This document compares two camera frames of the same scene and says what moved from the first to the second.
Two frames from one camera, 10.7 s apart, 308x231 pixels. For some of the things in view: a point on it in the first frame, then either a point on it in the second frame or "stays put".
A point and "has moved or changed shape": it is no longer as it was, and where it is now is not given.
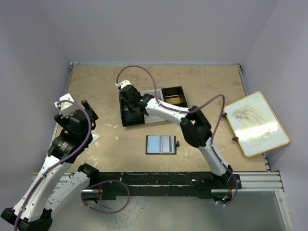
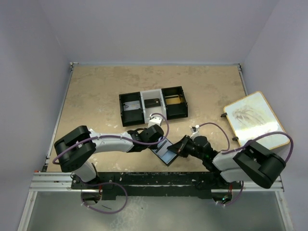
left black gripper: x=87 y=109 -> x=161 y=143
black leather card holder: x=161 y=145 has moved or changed shape
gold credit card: x=173 y=100 stays put
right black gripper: x=128 y=96 -> x=182 y=145
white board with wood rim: x=258 y=129 stays put
